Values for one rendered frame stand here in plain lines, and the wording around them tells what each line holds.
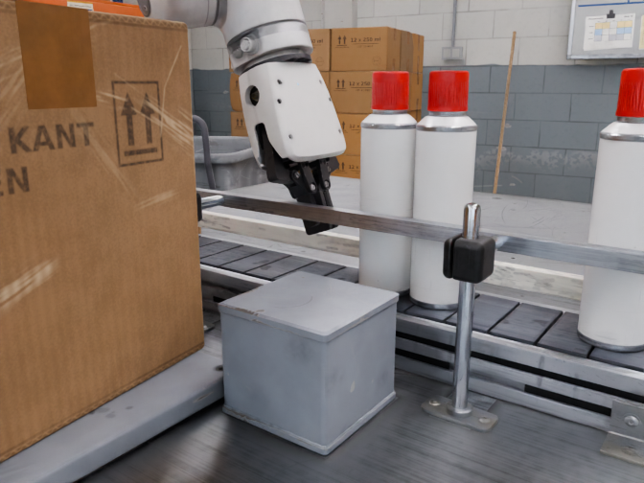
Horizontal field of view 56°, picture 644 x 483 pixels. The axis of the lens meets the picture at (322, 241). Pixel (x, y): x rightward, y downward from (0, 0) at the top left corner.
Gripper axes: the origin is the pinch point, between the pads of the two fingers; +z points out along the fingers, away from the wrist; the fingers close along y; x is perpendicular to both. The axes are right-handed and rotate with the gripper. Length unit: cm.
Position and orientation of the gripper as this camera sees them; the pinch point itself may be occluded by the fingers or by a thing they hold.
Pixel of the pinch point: (317, 213)
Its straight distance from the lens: 62.1
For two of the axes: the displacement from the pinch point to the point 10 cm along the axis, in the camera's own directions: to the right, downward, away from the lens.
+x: -7.6, 1.9, 6.2
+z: 2.8, 9.6, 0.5
